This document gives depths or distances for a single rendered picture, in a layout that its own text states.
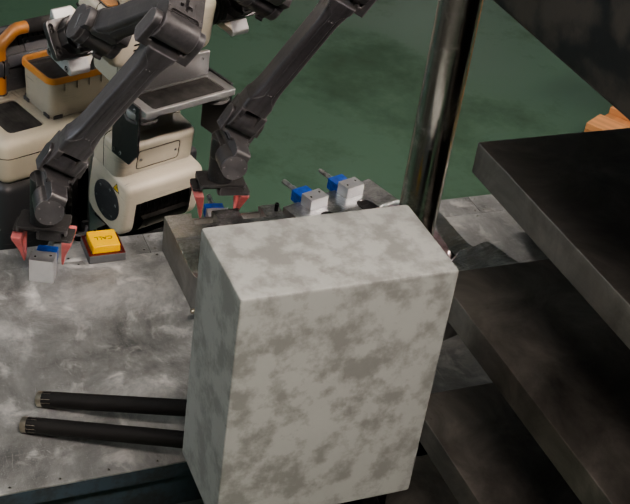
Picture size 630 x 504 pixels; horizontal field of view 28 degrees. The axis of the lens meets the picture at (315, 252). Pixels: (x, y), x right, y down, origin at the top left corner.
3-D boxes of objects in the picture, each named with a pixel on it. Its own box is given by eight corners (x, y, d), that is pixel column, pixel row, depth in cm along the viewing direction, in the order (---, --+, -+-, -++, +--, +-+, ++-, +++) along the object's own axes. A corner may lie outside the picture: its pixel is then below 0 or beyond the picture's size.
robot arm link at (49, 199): (87, 155, 249) (49, 138, 244) (95, 186, 240) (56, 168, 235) (57, 201, 253) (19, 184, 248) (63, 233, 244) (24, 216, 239)
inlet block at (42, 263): (42, 245, 269) (42, 224, 266) (65, 247, 269) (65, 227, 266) (28, 280, 258) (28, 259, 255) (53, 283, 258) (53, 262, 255)
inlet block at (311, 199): (273, 193, 292) (276, 173, 289) (290, 188, 295) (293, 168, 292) (308, 221, 284) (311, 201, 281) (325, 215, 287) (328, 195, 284)
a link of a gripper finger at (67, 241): (70, 273, 255) (71, 235, 250) (35, 269, 255) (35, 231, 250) (76, 255, 261) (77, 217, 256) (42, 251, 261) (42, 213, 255)
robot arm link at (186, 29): (224, -12, 227) (178, -39, 222) (201, 55, 224) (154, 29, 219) (115, 28, 264) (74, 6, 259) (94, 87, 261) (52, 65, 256)
